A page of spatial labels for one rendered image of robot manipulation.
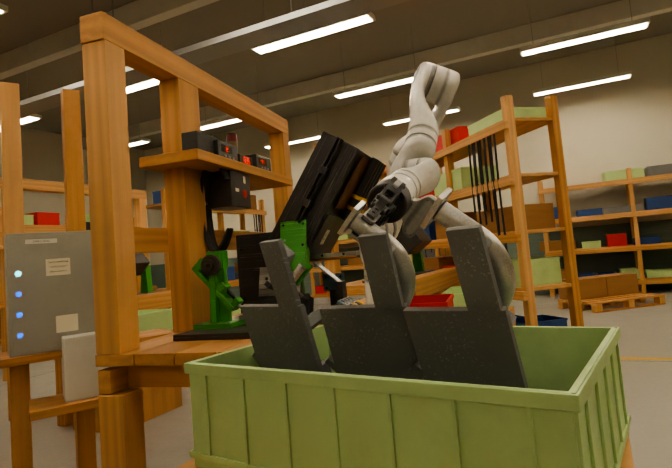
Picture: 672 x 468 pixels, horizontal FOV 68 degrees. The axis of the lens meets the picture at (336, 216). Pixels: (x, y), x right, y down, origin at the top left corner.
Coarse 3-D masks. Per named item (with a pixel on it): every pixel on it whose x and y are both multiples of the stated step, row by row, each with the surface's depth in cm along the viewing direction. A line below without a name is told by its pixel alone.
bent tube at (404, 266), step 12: (360, 204) 78; (348, 216) 77; (360, 216) 78; (348, 228) 82; (360, 228) 78; (372, 228) 78; (396, 240) 78; (396, 252) 77; (396, 264) 77; (408, 264) 77; (408, 276) 78; (408, 288) 78; (408, 300) 79
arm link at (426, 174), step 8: (424, 160) 103; (432, 160) 103; (408, 168) 99; (416, 168) 99; (424, 168) 100; (432, 168) 102; (408, 176) 95; (416, 176) 97; (424, 176) 100; (432, 176) 102; (416, 184) 95; (424, 184) 100; (432, 184) 103; (424, 192) 101
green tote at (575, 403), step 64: (192, 384) 85; (256, 384) 76; (320, 384) 69; (384, 384) 63; (448, 384) 59; (576, 384) 55; (256, 448) 76; (320, 448) 69; (384, 448) 64; (448, 448) 59; (512, 448) 55; (576, 448) 51
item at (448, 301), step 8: (416, 296) 212; (424, 296) 211; (432, 296) 210; (440, 296) 209; (448, 296) 208; (416, 304) 182; (424, 304) 181; (432, 304) 180; (440, 304) 179; (448, 304) 182
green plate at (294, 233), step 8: (280, 224) 207; (288, 224) 206; (296, 224) 205; (304, 224) 204; (280, 232) 206; (288, 232) 205; (296, 232) 204; (304, 232) 203; (288, 240) 204; (296, 240) 203; (304, 240) 202; (296, 248) 202; (304, 248) 201; (296, 256) 201; (304, 256) 200; (296, 264) 200
